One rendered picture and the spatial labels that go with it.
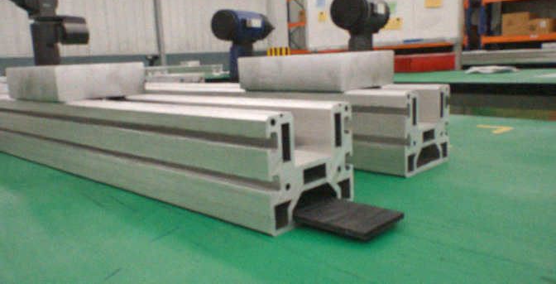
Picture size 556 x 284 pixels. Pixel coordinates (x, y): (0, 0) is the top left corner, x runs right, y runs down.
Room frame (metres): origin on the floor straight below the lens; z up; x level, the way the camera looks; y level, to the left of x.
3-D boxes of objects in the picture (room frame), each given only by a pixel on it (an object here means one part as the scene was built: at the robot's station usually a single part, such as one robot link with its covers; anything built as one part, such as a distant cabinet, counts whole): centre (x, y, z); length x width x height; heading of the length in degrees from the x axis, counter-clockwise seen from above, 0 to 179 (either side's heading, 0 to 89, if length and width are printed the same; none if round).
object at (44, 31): (1.16, 0.54, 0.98); 0.07 x 0.06 x 0.07; 136
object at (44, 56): (1.16, 0.55, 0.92); 0.10 x 0.07 x 0.07; 136
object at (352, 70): (0.59, -0.05, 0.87); 0.16 x 0.11 x 0.07; 46
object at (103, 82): (0.62, 0.26, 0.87); 0.16 x 0.11 x 0.07; 46
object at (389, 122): (0.76, 0.13, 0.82); 0.80 x 0.10 x 0.09; 46
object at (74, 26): (1.19, 0.52, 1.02); 0.12 x 0.09 x 0.12; 136
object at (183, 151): (0.62, 0.26, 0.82); 0.80 x 0.10 x 0.09; 46
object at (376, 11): (0.80, -0.16, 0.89); 0.20 x 0.08 x 0.22; 150
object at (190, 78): (1.09, 0.24, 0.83); 0.11 x 0.10 x 0.10; 149
